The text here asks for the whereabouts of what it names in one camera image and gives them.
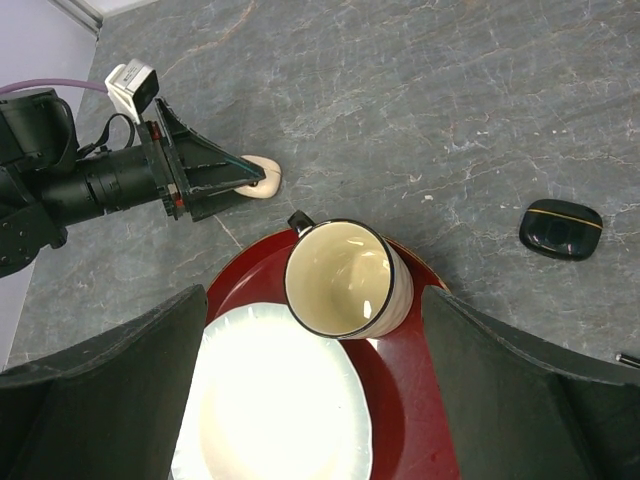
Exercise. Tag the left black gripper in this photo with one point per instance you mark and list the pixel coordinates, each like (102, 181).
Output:
(174, 150)

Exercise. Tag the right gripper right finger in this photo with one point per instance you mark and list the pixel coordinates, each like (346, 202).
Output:
(520, 407)

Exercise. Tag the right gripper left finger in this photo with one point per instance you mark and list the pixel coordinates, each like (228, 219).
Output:
(109, 407)

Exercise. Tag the black earbud charging case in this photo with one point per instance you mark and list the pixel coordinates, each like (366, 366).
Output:
(560, 229)

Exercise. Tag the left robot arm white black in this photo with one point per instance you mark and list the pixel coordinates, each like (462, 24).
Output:
(49, 182)

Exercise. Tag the red round tray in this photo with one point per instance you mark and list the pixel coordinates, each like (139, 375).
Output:
(411, 439)

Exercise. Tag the black earbud upper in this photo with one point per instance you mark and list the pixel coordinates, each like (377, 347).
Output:
(628, 360)

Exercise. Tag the white ceramic plate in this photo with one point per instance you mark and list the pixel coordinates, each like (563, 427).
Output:
(269, 400)

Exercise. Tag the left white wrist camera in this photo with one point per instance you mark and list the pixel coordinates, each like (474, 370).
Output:
(131, 87)

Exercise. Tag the left aluminium frame post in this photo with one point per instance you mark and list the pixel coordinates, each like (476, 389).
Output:
(82, 13)

